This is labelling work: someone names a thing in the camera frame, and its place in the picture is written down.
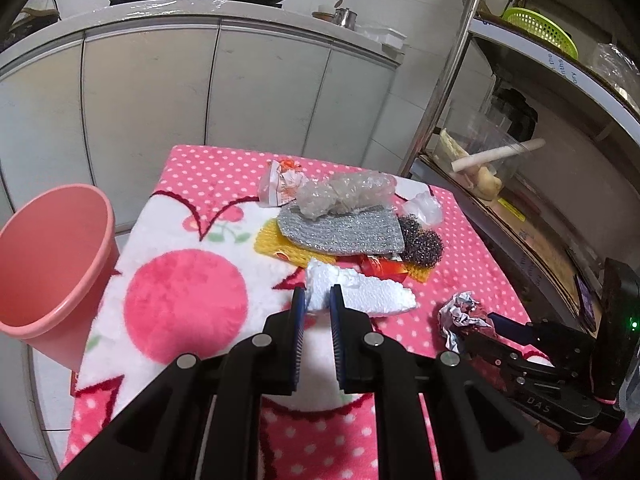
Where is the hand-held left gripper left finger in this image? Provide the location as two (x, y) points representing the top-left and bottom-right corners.
(57, 287), (307, 480)

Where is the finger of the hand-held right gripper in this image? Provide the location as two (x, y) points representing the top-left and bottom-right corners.
(462, 334), (627, 434)
(487, 311), (598, 362)

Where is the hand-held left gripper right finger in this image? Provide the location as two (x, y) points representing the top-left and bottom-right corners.
(329, 284), (583, 480)

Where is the white foam piece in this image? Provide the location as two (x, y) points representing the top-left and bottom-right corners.
(304, 257), (418, 318)

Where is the foil wrapper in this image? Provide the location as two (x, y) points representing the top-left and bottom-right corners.
(437, 292), (496, 351)

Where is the yellow mesh cloth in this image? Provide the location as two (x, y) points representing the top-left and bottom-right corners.
(253, 220), (433, 284)

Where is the silver glitter cloth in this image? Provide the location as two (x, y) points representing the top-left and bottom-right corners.
(276, 207), (406, 257)

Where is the pink plastic bucket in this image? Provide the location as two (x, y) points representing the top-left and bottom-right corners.
(0, 184), (120, 372)

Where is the red shiny wrapper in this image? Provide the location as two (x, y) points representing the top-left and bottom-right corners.
(356, 254), (408, 279)

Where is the pink polka-dot printed blanket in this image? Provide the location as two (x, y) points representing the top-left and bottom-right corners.
(65, 144), (556, 480)

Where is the steel wool scourer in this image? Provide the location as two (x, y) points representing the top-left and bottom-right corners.
(397, 215), (445, 265)

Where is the crumpled bubble wrap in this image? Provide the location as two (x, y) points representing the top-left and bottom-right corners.
(295, 172), (396, 219)

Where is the orange and white wrapper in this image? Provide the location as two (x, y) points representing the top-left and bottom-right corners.
(259, 159), (308, 208)

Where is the crumpled white plastic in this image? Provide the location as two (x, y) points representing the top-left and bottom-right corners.
(402, 191), (444, 226)

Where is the white rolling pin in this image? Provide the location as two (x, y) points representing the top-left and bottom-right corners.
(451, 139), (546, 173)

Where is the clear plastic container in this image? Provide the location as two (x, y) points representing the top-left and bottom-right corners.
(432, 109), (522, 192)

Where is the black appliance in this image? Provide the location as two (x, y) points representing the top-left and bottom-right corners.
(492, 87), (539, 143)

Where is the clear plastic bag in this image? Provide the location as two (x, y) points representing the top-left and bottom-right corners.
(590, 42), (640, 98)

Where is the white kitchen counter cabinet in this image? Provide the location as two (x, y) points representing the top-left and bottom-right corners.
(0, 0), (407, 241)

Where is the metal shelf rack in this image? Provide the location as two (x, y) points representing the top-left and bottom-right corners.
(400, 0), (640, 331)

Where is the white plastic box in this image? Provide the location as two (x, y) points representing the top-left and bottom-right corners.
(372, 25), (409, 57)

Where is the green plastic basket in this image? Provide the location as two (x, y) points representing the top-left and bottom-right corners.
(501, 6), (580, 61)

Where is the small metal pot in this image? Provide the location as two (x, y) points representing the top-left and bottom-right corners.
(332, 7), (359, 30)

